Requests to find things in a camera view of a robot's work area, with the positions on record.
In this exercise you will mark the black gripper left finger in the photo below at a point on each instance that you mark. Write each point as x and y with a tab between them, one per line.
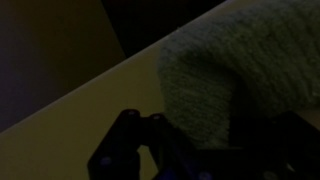
123	146

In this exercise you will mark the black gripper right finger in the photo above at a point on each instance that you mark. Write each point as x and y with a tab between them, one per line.
290	150

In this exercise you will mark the white fluffy towel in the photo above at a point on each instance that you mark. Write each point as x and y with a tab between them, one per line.
266	50

